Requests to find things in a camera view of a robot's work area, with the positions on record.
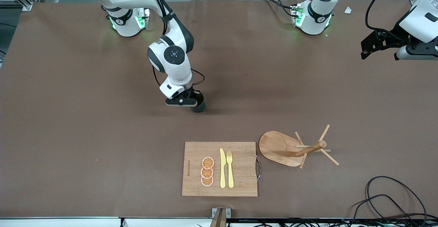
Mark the small white paper scrap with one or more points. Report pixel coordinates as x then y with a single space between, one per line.
348 10

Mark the bamboo cutting board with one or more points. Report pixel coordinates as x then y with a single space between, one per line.
239 165

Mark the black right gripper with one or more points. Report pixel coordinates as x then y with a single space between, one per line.
197 98

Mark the wooden cup rack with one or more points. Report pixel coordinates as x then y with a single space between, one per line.
273 148

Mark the orange slice toy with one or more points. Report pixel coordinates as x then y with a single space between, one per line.
207 162
207 182
206 173

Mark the metal mounting bracket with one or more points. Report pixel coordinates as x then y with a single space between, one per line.
215 213

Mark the white table edge rail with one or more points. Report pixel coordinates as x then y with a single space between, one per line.
68 223

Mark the dark green cup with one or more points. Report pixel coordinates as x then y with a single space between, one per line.
200 108

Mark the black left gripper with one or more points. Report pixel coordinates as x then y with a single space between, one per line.
394 38

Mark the yellow plastic fork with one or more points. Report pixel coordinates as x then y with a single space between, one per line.
230 175

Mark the yellow plastic knife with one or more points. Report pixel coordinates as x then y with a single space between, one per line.
222 172

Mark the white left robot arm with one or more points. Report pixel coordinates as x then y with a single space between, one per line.
316 15

